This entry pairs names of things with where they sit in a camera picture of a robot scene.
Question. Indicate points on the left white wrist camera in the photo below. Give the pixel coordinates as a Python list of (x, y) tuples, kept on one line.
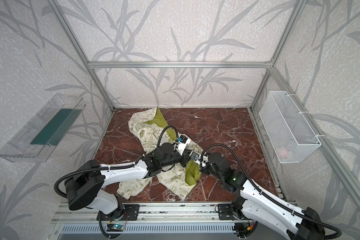
[(181, 144)]

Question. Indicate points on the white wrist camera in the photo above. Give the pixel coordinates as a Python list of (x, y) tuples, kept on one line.
[(181, 144), (198, 159)]

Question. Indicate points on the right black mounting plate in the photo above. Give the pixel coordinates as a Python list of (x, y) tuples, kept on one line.
[(225, 212)]

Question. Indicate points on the green lit circuit board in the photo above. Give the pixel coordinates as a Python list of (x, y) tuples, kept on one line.
[(115, 227)]

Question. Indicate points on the clear plastic wall tray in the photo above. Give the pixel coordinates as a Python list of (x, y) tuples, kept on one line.
[(36, 141)]

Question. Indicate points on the aluminium frame rail base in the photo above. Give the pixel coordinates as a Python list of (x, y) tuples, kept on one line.
[(153, 218)]

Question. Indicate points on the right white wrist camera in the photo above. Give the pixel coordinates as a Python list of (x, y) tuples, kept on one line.
[(198, 159)]

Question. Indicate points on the black mounting plate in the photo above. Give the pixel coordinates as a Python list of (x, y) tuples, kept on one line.
[(225, 212), (129, 212)]

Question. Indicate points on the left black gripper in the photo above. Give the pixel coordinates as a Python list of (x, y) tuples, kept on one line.
[(185, 159)]

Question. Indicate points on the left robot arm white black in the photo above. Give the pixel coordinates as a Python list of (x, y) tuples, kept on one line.
[(84, 187)]

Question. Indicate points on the white wire mesh basket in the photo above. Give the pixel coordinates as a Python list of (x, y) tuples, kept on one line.
[(287, 127)]

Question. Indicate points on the cream green printed jacket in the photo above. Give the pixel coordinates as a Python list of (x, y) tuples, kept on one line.
[(147, 127)]

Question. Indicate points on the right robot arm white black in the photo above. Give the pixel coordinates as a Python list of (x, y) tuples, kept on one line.
[(256, 203)]

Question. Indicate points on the pink object in basket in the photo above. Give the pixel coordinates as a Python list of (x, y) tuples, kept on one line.
[(283, 153)]

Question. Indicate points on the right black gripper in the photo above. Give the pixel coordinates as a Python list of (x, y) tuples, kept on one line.
[(202, 167)]

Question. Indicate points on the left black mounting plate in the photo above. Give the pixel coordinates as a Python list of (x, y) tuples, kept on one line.
[(129, 212)]

